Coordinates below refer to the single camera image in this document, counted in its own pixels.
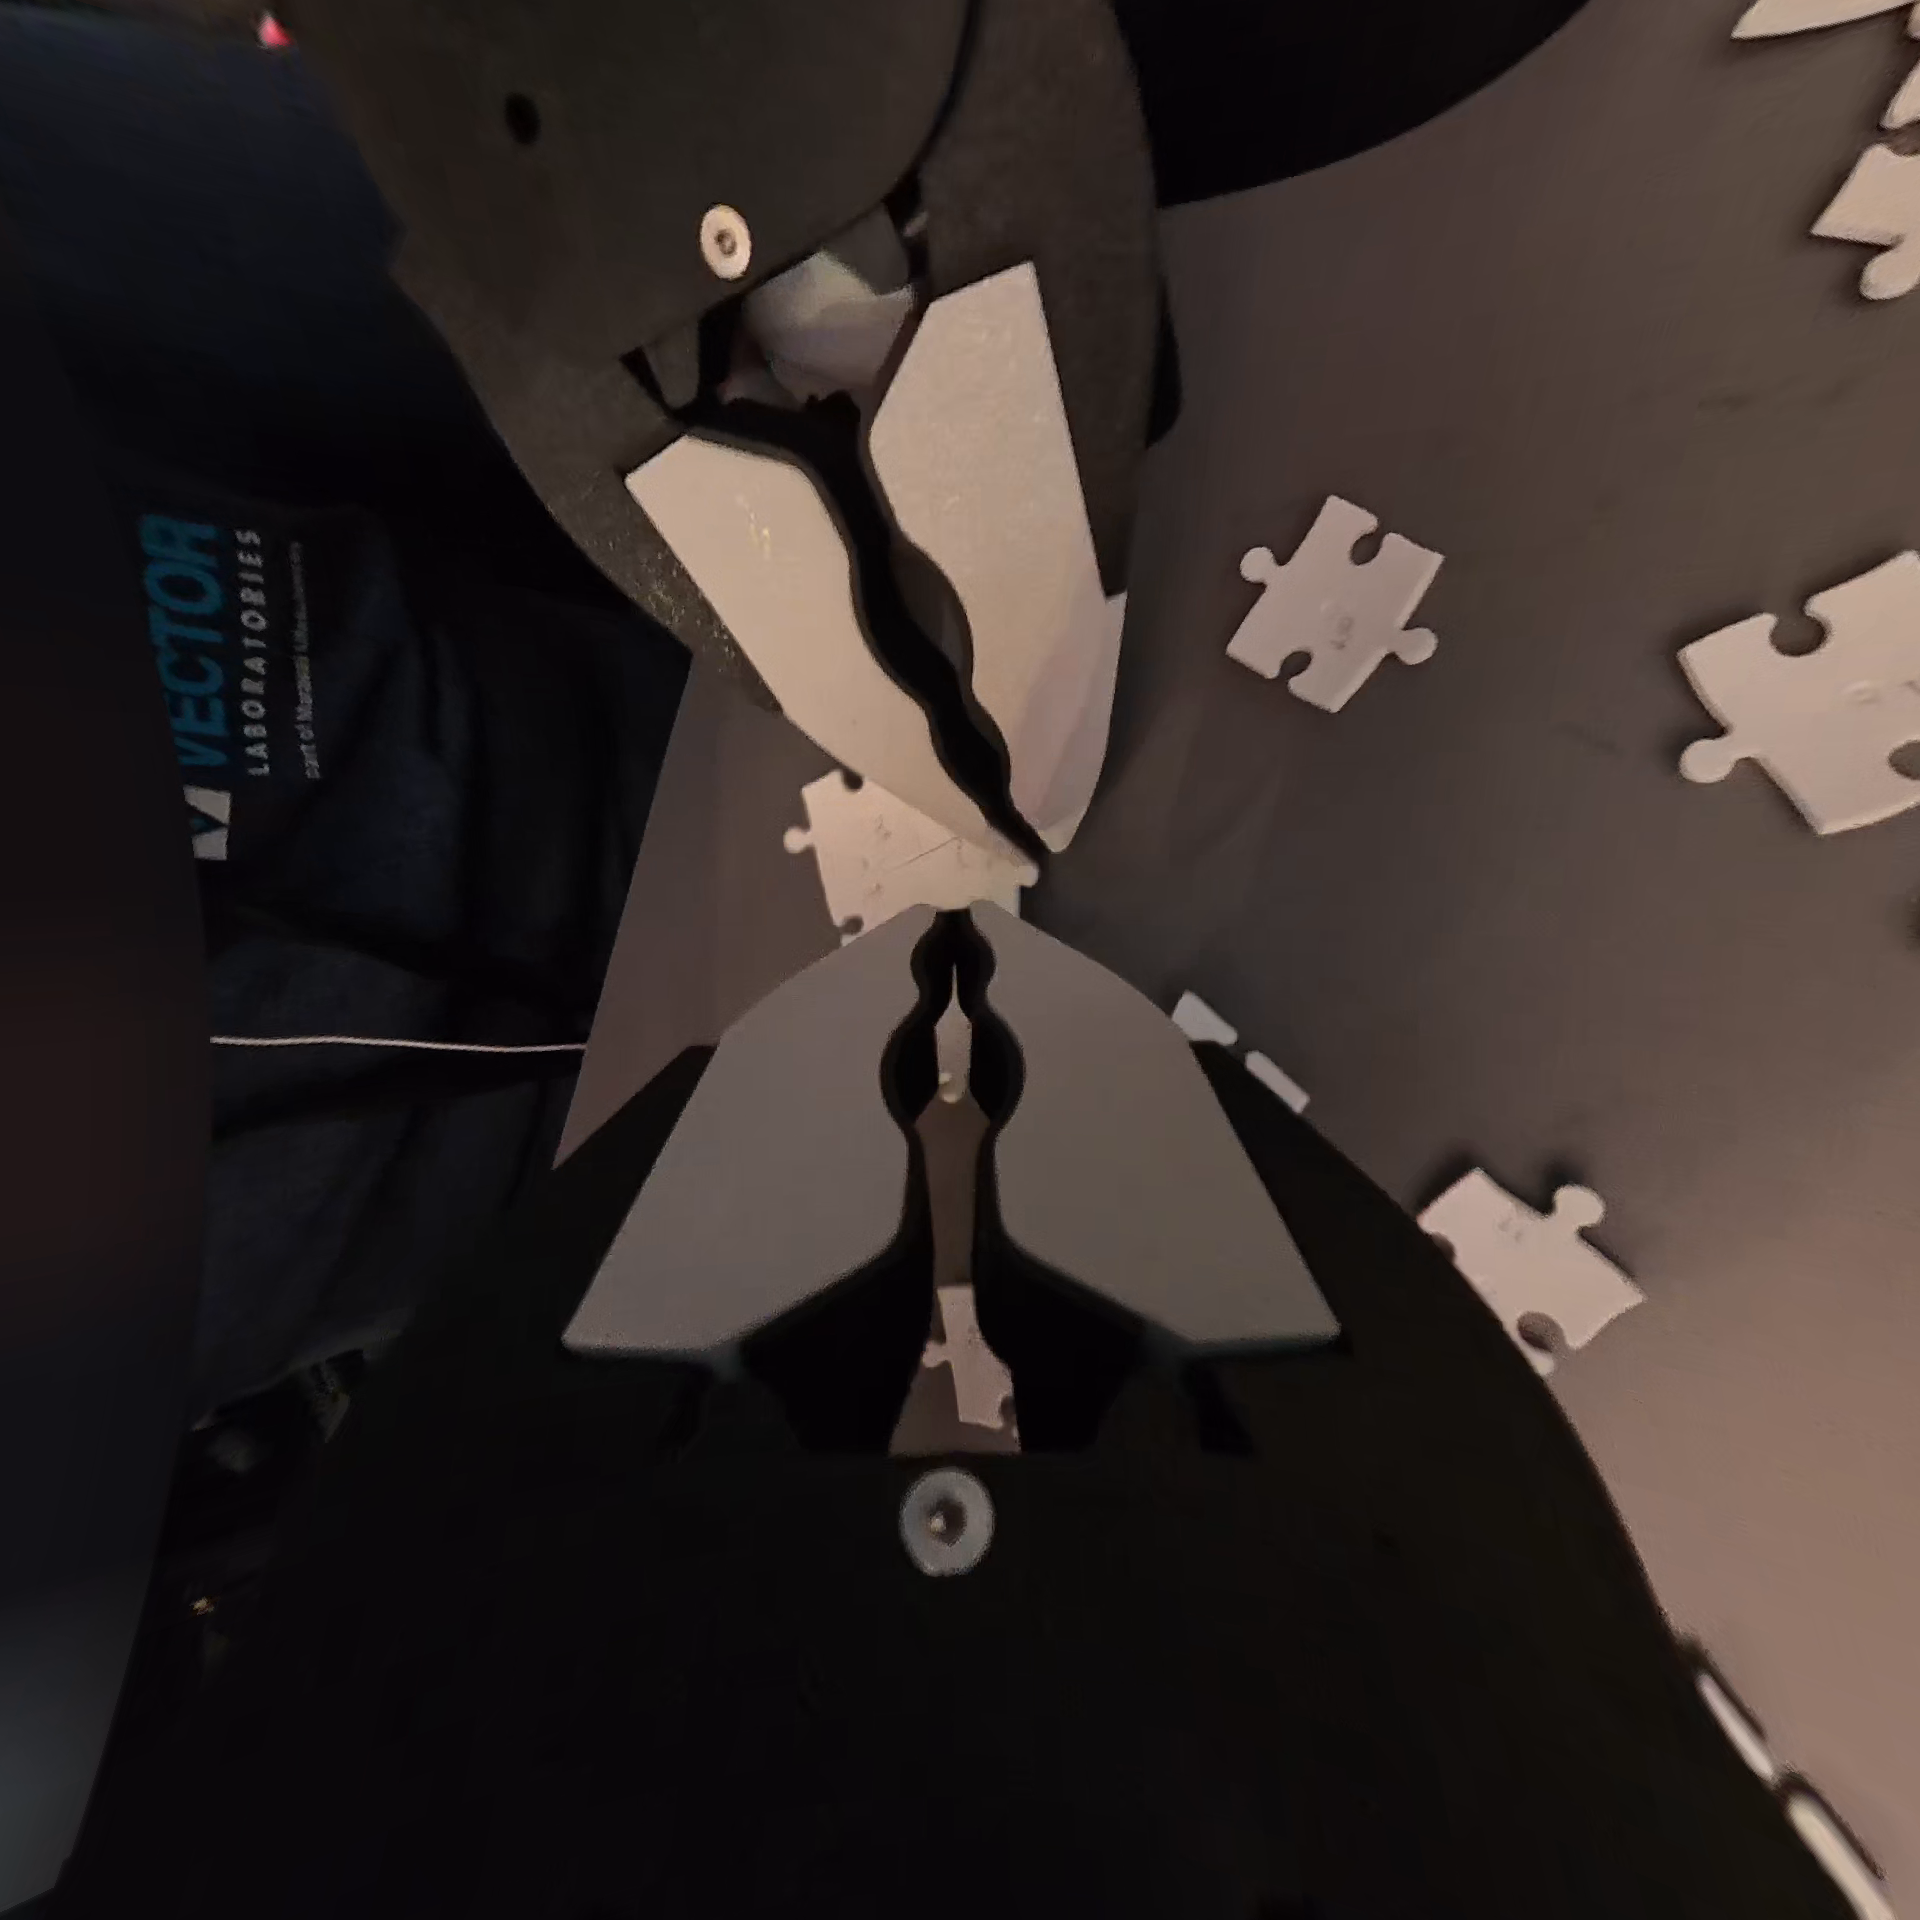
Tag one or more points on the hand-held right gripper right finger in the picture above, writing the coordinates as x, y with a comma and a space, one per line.
1154, 1201

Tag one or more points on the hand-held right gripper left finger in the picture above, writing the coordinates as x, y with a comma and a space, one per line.
749, 1201

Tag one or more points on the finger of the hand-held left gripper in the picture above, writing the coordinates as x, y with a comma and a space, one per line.
764, 585
1003, 495

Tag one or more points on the joined puzzle piece section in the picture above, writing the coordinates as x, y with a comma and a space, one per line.
868, 855

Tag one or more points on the white puzzle pieces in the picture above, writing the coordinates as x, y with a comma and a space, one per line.
1800, 705

